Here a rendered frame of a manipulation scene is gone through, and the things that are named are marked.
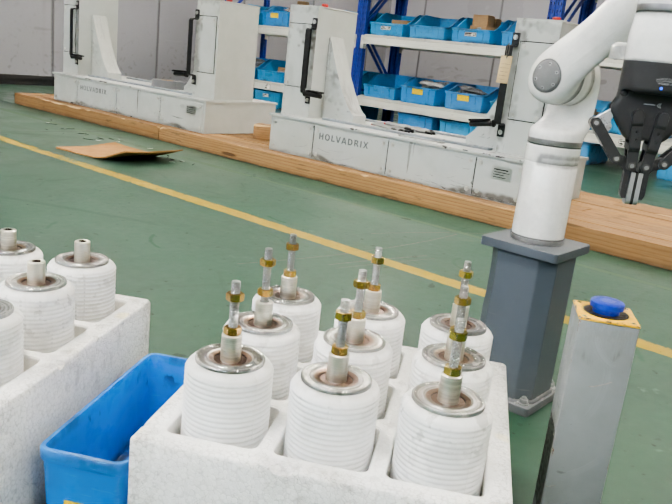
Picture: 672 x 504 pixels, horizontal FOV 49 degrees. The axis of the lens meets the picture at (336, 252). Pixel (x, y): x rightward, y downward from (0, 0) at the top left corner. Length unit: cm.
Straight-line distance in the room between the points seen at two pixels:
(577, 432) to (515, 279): 42
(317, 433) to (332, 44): 313
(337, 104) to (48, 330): 287
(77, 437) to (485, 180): 234
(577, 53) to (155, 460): 88
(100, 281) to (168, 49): 748
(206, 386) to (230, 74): 360
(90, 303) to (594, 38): 86
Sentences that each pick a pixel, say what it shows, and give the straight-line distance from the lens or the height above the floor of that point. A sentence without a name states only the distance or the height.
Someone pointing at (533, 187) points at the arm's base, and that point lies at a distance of 131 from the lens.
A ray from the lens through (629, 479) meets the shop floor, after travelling 127.
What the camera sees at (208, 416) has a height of 20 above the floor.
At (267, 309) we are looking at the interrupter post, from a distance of 90.
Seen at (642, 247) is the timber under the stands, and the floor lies 5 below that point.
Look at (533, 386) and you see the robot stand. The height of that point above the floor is 5.
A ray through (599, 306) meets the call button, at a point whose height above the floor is 33.
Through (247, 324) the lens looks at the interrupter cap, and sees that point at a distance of 91.
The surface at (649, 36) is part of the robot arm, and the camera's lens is 89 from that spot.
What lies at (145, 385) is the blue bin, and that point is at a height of 8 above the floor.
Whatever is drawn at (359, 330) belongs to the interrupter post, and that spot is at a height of 27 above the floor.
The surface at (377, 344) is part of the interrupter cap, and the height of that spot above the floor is 25.
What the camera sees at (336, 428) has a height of 22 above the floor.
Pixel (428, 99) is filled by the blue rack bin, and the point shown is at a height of 31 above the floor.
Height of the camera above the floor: 58
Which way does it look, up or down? 15 degrees down
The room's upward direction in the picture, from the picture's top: 6 degrees clockwise
